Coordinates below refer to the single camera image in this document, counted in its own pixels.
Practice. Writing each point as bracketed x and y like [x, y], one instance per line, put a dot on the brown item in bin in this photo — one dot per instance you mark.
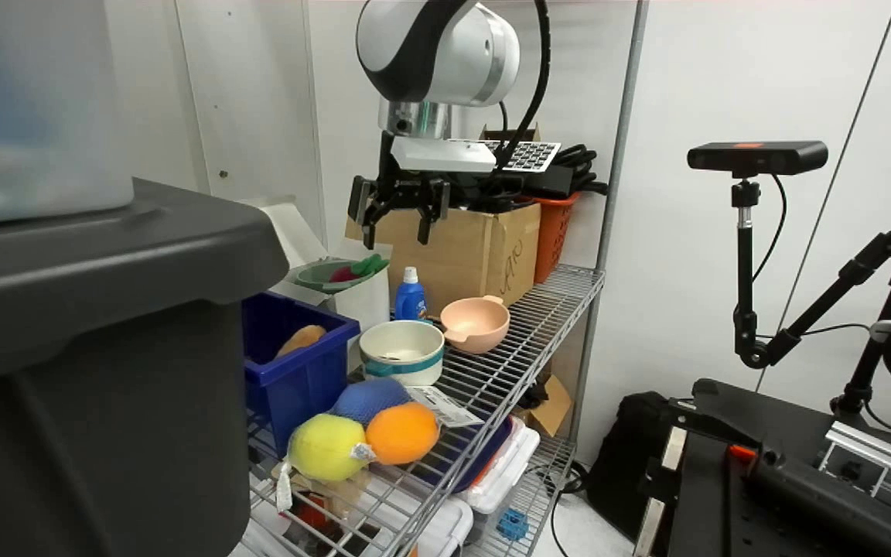
[301, 342]

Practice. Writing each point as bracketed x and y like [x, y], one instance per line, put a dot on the black perforated board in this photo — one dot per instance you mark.
[776, 515]

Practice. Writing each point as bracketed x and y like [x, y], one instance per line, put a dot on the cardboard scrap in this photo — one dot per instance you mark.
[549, 407]

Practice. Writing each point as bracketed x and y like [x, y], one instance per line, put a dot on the blue plush ball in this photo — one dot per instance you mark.
[369, 397]

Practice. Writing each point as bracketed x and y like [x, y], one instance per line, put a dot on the red toy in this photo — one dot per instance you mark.
[311, 510]

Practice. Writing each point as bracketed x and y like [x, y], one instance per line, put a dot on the orange plush ball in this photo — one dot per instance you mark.
[403, 435]

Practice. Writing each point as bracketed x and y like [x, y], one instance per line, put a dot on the aluminium extrusion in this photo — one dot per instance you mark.
[881, 453]

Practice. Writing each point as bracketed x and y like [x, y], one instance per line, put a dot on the green round plate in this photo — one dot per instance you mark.
[311, 276]

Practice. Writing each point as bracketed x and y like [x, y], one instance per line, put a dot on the white barcode tag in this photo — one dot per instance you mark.
[446, 407]

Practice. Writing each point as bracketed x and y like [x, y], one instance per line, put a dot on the beetroot plushy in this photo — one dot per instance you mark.
[342, 273]

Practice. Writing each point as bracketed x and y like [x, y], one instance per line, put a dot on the white cardboard box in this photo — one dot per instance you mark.
[369, 299]

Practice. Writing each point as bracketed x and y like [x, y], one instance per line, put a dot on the clear storage bin dark lid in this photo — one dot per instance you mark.
[31, 104]

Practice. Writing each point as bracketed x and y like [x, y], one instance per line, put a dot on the blue plastic bin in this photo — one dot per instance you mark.
[309, 387]

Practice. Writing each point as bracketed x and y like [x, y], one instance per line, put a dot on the black stereo camera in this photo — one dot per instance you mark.
[757, 157]

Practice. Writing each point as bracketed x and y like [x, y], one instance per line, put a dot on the brown cardboard box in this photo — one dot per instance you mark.
[477, 259]

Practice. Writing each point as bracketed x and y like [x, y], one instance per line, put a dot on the blue detergent bottle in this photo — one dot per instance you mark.
[409, 299]

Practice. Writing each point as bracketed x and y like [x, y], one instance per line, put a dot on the black bundle under keyboard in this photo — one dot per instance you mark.
[527, 190]

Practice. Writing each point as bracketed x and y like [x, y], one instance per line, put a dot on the orange bin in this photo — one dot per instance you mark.
[556, 235]

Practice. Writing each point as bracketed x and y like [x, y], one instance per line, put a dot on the grey keyboard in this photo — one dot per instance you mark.
[532, 157]

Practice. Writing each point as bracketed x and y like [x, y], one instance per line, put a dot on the small blue item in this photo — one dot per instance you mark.
[513, 525]

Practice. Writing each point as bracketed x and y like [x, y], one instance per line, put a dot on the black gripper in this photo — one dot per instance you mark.
[416, 190]

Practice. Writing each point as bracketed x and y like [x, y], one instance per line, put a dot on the metal shelf pole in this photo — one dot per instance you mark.
[610, 205]

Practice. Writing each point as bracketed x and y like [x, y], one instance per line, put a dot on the white wrist mounting plate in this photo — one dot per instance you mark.
[446, 157]

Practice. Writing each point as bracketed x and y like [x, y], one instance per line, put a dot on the yellow plush ball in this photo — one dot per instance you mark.
[326, 451]

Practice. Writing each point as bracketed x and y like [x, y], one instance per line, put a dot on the black bag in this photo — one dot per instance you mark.
[626, 453]

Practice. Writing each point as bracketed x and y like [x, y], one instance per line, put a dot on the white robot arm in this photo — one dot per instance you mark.
[464, 51]

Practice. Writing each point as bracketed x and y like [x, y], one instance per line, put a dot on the white plastic case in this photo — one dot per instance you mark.
[504, 466]

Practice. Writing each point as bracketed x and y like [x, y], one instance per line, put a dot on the white bowl teal band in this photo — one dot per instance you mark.
[403, 365]

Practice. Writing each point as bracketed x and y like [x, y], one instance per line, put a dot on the dark grey storage tote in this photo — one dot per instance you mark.
[86, 411]

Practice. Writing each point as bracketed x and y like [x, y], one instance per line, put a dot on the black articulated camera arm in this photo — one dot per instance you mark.
[745, 266]

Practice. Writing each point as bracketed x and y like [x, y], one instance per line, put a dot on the white box orange mark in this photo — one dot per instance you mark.
[442, 531]

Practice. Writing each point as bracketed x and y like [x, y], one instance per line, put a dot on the pink bowl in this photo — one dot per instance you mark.
[477, 327]

